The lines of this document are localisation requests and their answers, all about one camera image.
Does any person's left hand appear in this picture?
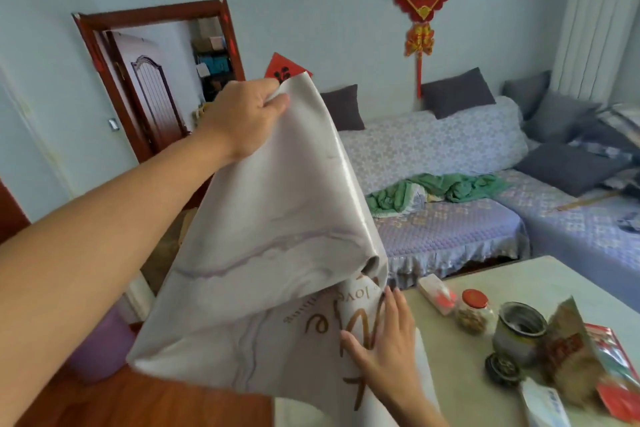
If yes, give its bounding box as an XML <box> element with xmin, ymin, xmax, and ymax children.
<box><xmin>192</xmin><ymin>77</ymin><xmax>292</xmax><ymax>166</ymax></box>

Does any person's right hand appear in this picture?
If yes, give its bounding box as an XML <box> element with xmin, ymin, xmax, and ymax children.
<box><xmin>339</xmin><ymin>285</ymin><xmax>427</xmax><ymax>412</ymax></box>

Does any white red tissue pack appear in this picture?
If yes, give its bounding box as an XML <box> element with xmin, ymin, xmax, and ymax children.
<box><xmin>416</xmin><ymin>273</ymin><xmax>459</xmax><ymax>318</ymax></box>

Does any red lid glass jar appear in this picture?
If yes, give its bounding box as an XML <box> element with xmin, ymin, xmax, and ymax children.
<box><xmin>453</xmin><ymin>288</ymin><xmax>497</xmax><ymax>336</ymax></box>

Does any plain white tablecloth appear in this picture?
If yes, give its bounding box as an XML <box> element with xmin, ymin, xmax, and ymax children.
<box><xmin>126</xmin><ymin>72</ymin><xmax>442</xmax><ymax>427</ymax></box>

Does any white blue tissue pack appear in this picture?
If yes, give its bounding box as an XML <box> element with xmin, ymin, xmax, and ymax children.
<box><xmin>516</xmin><ymin>375</ymin><xmax>572</xmax><ymax>427</ymax></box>

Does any person's left forearm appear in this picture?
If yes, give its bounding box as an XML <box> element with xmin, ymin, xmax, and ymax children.
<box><xmin>0</xmin><ymin>131</ymin><xmax>237</xmax><ymax>427</ymax></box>

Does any cluttered storage shelf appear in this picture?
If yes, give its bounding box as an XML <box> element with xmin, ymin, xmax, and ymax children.
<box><xmin>191</xmin><ymin>17</ymin><xmax>237</xmax><ymax>103</ymax></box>

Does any red diamond paper poster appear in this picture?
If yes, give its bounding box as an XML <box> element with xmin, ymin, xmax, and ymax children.
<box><xmin>263</xmin><ymin>51</ymin><xmax>315</xmax><ymax>84</ymax></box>

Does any brown panelled inner door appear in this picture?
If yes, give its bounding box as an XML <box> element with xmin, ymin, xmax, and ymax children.
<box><xmin>103</xmin><ymin>29</ymin><xmax>192</xmax><ymax>156</ymax></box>

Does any grey pillow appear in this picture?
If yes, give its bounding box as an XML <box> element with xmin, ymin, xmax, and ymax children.
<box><xmin>501</xmin><ymin>69</ymin><xmax>553</xmax><ymax>121</ymax></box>
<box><xmin>319</xmin><ymin>83</ymin><xmax>367</xmax><ymax>133</ymax></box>
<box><xmin>513</xmin><ymin>142</ymin><xmax>632</xmax><ymax>198</ymax></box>
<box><xmin>419</xmin><ymin>66</ymin><xmax>498</xmax><ymax>121</ymax></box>
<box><xmin>521</xmin><ymin>90</ymin><xmax>602</xmax><ymax>146</ymax></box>

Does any dark patterned canister lid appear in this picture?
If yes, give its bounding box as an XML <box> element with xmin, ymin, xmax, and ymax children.
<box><xmin>483</xmin><ymin>351</ymin><xmax>525</xmax><ymax>388</ymax></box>

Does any grey open canister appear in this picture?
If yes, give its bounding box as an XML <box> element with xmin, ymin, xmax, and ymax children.
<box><xmin>491</xmin><ymin>300</ymin><xmax>549</xmax><ymax>368</ymax></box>

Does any olive brown perforated box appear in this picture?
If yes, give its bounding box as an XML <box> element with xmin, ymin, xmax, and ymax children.
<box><xmin>139</xmin><ymin>205</ymin><xmax>202</xmax><ymax>296</ymax></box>

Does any cream marble table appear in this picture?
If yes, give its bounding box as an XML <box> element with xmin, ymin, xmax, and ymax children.
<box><xmin>399</xmin><ymin>255</ymin><xmax>640</xmax><ymax>427</ymax></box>

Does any green blanket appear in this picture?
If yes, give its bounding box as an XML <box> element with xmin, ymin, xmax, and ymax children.
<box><xmin>365</xmin><ymin>172</ymin><xmax>512</xmax><ymax>219</ymax></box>

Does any brown paper tea bag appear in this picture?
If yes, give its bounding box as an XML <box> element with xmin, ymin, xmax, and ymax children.
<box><xmin>541</xmin><ymin>295</ymin><xmax>607</xmax><ymax>406</ymax></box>

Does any purple quilted sofa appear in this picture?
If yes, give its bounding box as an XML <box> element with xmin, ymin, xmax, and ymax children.
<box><xmin>336</xmin><ymin>95</ymin><xmax>640</xmax><ymax>316</ymax></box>

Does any red snack packet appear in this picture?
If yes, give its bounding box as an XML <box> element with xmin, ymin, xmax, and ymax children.
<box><xmin>581</xmin><ymin>323</ymin><xmax>640</xmax><ymax>424</ymax></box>

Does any dark brown wooden door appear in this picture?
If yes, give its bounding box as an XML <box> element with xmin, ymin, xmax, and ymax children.
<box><xmin>0</xmin><ymin>177</ymin><xmax>32</xmax><ymax>246</ymax></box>

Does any thin wooden stick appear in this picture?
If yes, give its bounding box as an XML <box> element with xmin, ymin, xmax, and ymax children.
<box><xmin>553</xmin><ymin>190</ymin><xmax>622</xmax><ymax>214</ymax></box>

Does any purple cylindrical stool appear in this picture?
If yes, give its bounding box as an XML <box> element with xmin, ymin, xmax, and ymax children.
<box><xmin>66</xmin><ymin>305</ymin><xmax>139</xmax><ymax>384</ymax></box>

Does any red brown doorway frame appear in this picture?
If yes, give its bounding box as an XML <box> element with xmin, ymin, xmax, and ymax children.
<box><xmin>71</xmin><ymin>0</ymin><xmax>247</xmax><ymax>166</ymax></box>

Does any white wall radiator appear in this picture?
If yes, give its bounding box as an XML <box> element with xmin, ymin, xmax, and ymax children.
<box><xmin>549</xmin><ymin>0</ymin><xmax>640</xmax><ymax>108</ymax></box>

